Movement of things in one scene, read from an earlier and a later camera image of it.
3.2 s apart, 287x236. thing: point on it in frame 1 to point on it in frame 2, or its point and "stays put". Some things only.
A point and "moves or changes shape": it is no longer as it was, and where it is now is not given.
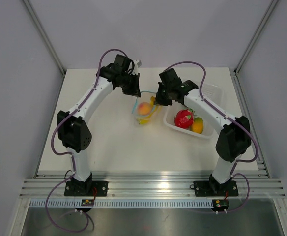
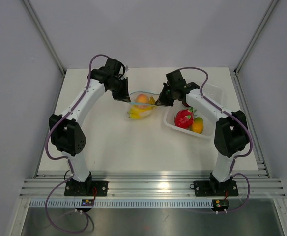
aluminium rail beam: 50,185 stays put
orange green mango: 197,125 stays put
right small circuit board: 220,205 stays put
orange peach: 144,108 to 142,99
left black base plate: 85,188 stays put
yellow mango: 152,100 stays put
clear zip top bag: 144,109 moves or changes shape
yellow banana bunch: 146,120 to 134,112
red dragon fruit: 184,118 stays put
